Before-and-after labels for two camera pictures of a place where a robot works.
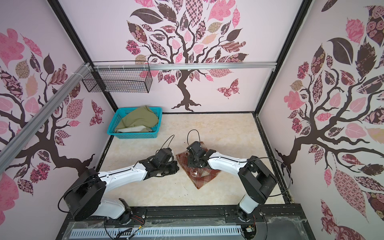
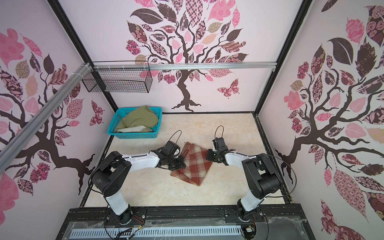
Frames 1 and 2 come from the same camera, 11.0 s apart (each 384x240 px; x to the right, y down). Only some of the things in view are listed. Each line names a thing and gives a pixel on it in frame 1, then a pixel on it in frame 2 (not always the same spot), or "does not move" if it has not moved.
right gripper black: [189, 161] → [210, 157]
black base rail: [196, 222] does not move
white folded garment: [131, 129] does not move
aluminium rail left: [11, 149] does not move
